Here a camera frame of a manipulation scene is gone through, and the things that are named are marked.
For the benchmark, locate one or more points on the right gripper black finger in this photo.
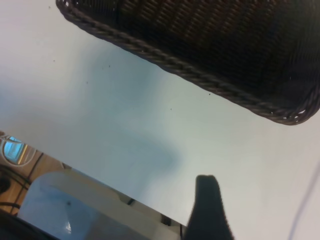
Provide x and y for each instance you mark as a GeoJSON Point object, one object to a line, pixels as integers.
{"type": "Point", "coordinates": [207, 212]}

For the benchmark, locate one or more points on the dark brown wicker basket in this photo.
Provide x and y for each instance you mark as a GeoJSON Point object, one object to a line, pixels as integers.
{"type": "Point", "coordinates": [225, 37]}

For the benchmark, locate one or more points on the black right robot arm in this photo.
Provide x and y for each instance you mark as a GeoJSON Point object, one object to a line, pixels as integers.
{"type": "Point", "coordinates": [12, 231]}

